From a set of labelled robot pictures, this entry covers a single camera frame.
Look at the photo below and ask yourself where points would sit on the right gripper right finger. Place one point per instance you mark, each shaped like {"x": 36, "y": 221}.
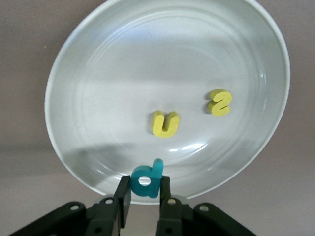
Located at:
{"x": 172, "y": 221}

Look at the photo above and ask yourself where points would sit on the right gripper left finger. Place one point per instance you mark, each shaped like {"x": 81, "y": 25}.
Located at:
{"x": 105, "y": 216}

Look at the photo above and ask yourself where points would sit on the teal letter d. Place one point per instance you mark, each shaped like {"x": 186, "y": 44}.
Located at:
{"x": 155, "y": 186}

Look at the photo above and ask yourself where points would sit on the yellow letter u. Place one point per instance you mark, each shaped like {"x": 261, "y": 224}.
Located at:
{"x": 165, "y": 132}

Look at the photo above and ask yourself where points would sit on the yellow letter s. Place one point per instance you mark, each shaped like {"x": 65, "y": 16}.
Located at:
{"x": 221, "y": 97}

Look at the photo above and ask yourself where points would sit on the pale beige plate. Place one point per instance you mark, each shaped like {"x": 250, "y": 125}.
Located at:
{"x": 123, "y": 73}

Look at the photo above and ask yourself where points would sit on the brown table cover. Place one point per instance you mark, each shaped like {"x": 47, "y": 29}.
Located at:
{"x": 24, "y": 73}

